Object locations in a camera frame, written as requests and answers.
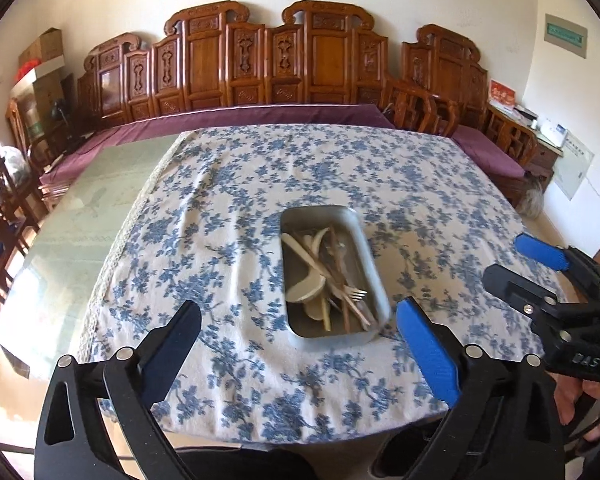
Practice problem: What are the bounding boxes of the metal fork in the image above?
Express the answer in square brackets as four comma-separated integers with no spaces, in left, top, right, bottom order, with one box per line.
[337,242,366,309]

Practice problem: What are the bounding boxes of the metal rectangular tray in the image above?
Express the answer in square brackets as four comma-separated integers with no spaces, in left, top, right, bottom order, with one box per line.
[279,205,391,352]

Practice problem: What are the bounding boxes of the light wooden chopstick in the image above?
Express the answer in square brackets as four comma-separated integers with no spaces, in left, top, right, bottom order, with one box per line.
[317,259,375,330]

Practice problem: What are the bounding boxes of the large white spoon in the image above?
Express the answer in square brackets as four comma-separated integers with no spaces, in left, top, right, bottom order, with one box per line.
[280,228,329,304]

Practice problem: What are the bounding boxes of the white plastic fork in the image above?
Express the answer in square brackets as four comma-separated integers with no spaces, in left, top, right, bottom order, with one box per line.
[328,283,367,302]

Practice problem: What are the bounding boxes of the dark wooden chopstick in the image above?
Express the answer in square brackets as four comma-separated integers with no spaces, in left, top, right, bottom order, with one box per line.
[329,224,351,334]

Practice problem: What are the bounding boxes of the white soup spoon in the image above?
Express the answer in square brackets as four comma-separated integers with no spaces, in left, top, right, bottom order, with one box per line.
[303,295,332,332]

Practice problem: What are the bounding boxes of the person's right hand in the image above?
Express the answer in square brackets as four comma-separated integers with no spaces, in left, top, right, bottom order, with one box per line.
[552,374,600,436]

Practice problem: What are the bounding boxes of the wooden side table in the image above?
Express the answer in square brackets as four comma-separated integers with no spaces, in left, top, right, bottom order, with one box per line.
[483,104,562,190]

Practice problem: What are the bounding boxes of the purple seat cushion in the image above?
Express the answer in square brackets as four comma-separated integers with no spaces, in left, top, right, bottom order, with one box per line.
[451,125,524,179]

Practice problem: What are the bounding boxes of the red box on side table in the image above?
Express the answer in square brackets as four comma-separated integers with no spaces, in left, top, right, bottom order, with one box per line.
[489,79,516,110]

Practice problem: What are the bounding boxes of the carved wooden armchair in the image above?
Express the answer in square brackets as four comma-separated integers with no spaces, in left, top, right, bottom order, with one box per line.
[401,24,531,206]

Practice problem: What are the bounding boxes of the blue floral tablecloth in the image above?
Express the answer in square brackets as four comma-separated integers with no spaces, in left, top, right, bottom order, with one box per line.
[76,124,562,443]

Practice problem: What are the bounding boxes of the purple bench cushion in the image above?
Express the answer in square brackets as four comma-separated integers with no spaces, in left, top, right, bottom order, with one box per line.
[40,104,391,190]

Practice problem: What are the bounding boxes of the carved wooden bench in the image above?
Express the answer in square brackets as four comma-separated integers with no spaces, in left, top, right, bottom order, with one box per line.
[74,0,462,137]

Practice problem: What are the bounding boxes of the stacked cardboard boxes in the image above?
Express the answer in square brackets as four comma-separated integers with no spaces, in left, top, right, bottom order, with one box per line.
[9,27,74,146]

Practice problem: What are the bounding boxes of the black cable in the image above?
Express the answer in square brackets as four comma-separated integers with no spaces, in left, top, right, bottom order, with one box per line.
[561,389,600,461]

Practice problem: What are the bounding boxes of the white wall panel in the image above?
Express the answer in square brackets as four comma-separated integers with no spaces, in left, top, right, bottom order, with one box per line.
[553,131,594,200]

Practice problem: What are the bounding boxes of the green wall sign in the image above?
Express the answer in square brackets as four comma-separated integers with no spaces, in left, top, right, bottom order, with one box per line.
[544,14,588,58]

